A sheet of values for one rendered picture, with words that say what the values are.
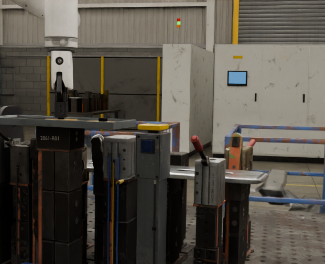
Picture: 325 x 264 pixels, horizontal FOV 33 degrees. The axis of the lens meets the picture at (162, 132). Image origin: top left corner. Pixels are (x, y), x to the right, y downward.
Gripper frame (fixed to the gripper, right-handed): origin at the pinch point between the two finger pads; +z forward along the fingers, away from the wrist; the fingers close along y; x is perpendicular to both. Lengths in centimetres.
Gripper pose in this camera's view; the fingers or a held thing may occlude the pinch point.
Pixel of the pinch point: (61, 109)
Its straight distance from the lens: 147.0
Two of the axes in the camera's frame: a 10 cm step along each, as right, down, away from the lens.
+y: -0.8, -0.8, 9.9
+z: -0.1, 10.0, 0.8
